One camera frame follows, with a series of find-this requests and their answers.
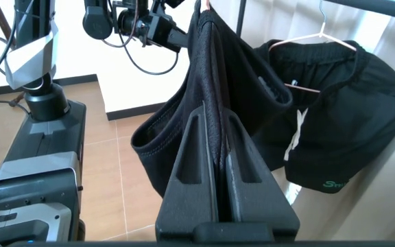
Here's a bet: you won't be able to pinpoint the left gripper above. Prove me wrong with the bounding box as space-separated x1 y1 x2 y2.
145 13 181 53

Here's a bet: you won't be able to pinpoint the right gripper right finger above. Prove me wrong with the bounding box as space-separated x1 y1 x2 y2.
223 109 300 242

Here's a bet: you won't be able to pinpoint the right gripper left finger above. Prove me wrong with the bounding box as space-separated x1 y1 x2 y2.
155 101 219 242

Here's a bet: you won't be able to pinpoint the black garment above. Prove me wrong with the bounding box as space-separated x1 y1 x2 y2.
130 0 294 199

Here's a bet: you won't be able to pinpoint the black shorts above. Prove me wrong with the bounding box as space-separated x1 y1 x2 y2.
252 39 395 194

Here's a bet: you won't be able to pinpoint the black clothes rack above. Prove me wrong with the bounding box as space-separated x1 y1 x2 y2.
235 0 395 38

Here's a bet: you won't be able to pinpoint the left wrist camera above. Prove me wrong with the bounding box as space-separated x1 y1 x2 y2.
163 0 187 10

